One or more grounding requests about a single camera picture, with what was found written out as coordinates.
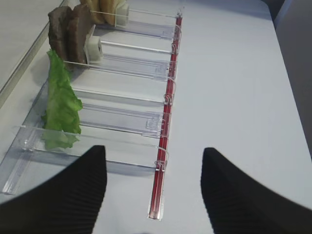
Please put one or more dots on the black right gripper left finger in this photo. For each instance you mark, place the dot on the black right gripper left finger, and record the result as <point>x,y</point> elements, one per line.
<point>67,203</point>

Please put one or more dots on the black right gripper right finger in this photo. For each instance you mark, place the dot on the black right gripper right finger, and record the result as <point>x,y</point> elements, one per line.
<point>238,204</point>

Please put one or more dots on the green lettuce leaf in rack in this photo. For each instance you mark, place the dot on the green lettuce leaf in rack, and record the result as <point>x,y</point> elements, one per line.
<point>61,119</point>

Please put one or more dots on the white spring pusher near patties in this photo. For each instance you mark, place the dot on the white spring pusher near patties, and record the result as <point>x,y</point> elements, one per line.
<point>92,46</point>

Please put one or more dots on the right brown meat patty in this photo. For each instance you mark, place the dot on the right brown meat patty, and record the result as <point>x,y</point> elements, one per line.
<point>78,27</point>

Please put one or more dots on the brown meat patty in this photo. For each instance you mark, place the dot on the brown meat patty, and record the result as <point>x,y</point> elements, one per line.
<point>58,22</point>
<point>78,27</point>

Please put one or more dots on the left brown meat patty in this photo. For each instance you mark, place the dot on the left brown meat patty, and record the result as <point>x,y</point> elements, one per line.
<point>58,22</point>

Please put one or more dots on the clear acrylic right rack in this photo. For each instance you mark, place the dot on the clear acrylic right rack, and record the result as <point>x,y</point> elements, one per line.
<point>122,96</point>

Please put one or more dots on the white metal tray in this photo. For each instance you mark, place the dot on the white metal tray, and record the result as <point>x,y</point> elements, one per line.
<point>23,30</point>

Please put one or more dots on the left golden bun half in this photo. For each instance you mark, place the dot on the left golden bun half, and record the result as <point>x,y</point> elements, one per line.
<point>95,10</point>

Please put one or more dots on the golden bun half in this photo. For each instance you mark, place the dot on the golden bun half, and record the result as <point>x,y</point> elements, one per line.
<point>109,8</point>
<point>95,10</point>

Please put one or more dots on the white spring pusher near buns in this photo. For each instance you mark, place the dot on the white spring pusher near buns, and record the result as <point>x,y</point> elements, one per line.
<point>122,14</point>

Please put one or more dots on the right golden bun half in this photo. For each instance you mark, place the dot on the right golden bun half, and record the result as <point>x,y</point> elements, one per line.
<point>109,8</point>

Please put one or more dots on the red rack rail strip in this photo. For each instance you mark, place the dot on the red rack rail strip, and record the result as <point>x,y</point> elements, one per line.
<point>156,204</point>

